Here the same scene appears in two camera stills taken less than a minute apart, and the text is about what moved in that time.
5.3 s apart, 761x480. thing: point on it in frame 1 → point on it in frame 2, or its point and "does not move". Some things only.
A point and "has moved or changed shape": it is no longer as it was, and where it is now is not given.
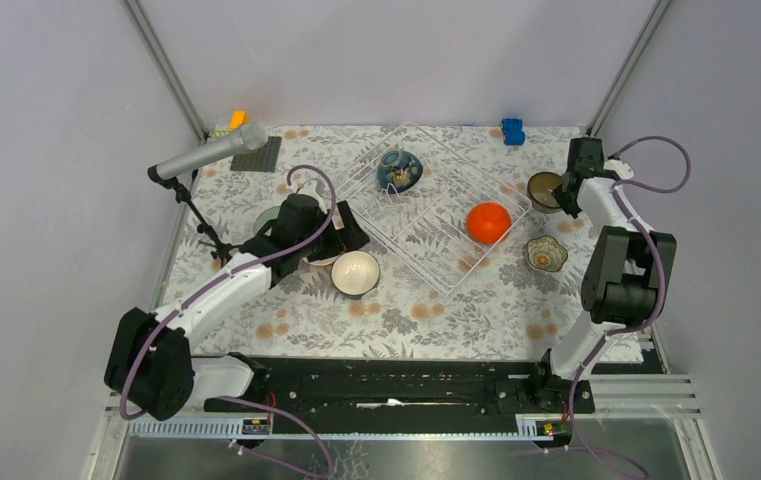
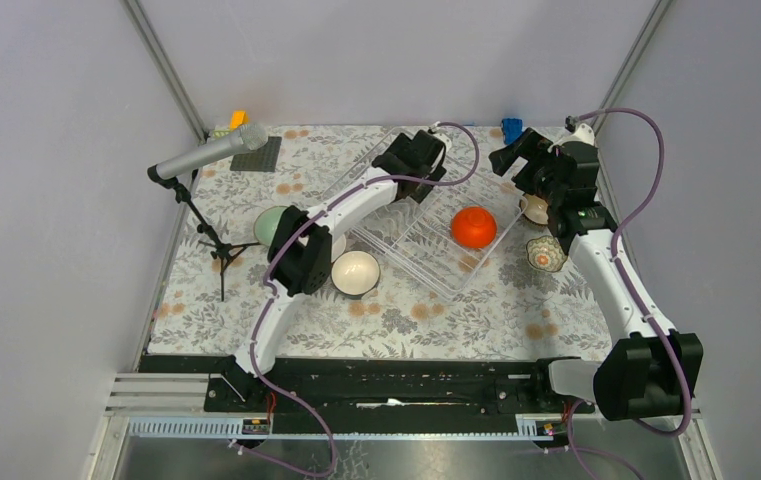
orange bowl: (488, 223) has moved or changed shape
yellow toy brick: (238, 118) does not move
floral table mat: (477, 248) does not move
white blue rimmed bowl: (355, 273) does not move
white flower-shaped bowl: (546, 253) does not move
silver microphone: (248, 137) does not move
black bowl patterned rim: (541, 194) has moved or changed shape
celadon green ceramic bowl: (267, 214) does not move
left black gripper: (351, 237) → (432, 172)
